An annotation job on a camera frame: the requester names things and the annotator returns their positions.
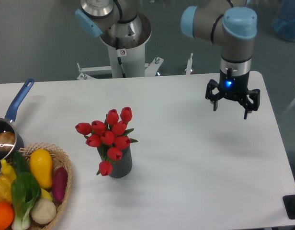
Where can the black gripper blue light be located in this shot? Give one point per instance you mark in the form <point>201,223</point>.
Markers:
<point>233,87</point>

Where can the red tulip bouquet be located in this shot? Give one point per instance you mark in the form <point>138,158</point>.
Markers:
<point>112,132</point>

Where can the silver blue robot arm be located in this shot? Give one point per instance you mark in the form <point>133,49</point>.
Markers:
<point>227,23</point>

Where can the grey ribbed vase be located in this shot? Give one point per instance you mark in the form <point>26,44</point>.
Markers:
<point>115,162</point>

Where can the blue translucent container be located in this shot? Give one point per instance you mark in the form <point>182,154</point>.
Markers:
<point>283,23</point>

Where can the black device at table edge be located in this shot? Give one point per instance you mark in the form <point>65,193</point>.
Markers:
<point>289,203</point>

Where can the woven bamboo basket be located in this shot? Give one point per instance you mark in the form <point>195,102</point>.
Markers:
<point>59,159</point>

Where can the purple eggplant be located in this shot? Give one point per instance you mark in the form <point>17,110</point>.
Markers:
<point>59,184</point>

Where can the yellow squash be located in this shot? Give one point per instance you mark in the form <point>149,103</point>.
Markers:
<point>41,167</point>

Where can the green cucumber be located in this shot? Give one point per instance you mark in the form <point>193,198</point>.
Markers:
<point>19,163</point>

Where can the green bok choy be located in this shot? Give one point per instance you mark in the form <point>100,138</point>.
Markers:
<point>25,190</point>

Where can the brown bread in pot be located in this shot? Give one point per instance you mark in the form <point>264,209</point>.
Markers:
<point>7,140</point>

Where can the yellow banana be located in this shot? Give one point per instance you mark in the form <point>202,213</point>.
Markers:
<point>8,170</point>

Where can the yellow bell pepper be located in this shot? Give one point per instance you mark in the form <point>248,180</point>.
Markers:
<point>5,189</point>

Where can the orange fruit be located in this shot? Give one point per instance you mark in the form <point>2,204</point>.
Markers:
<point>6,215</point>

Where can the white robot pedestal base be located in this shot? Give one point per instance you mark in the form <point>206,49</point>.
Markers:
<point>126,45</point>

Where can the blue handled saucepan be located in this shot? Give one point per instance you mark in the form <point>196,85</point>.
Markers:
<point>6,123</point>

